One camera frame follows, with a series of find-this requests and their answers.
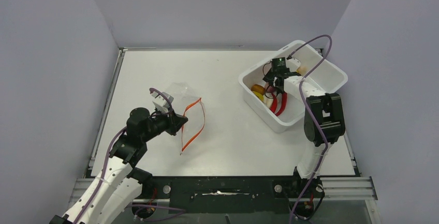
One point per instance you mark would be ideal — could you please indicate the purple onion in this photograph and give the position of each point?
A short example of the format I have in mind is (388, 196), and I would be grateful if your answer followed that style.
(269, 89)

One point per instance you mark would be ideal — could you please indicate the red chili pepper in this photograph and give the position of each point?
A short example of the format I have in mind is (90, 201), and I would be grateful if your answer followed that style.
(273, 106)
(284, 99)

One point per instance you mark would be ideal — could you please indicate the clear zip top bag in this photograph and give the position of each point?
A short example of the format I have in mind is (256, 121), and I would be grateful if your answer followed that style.
(187, 103)

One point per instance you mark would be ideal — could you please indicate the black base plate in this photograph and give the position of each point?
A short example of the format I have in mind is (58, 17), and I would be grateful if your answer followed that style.
(234, 194)

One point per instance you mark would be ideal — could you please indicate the beige ginger piece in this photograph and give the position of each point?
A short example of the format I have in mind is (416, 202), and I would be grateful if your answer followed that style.
(302, 70)

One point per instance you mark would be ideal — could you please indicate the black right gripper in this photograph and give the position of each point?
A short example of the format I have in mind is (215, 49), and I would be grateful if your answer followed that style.
(270, 77)

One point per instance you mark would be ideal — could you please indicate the red chili pepper left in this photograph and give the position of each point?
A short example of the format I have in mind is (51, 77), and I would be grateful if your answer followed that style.
(273, 106)

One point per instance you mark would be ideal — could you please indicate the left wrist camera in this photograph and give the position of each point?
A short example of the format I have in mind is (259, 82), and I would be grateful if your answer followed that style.
(163, 102)

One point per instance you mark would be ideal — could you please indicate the white plastic tub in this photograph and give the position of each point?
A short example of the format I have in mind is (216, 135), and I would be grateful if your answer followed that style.
(326, 78)

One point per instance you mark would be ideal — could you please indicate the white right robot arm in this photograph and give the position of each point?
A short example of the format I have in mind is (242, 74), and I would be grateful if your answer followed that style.
(323, 122)

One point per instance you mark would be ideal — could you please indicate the red chili pepper right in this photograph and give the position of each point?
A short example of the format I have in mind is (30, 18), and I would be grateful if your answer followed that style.
(284, 99)

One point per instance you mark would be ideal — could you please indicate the white garlic bulb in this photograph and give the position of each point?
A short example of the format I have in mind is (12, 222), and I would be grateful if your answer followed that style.
(268, 102)

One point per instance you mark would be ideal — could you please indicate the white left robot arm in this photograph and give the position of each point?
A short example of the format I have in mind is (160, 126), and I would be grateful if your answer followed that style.
(120, 181)

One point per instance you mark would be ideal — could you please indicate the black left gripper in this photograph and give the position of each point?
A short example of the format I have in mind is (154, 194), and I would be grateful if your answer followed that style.
(175, 120)

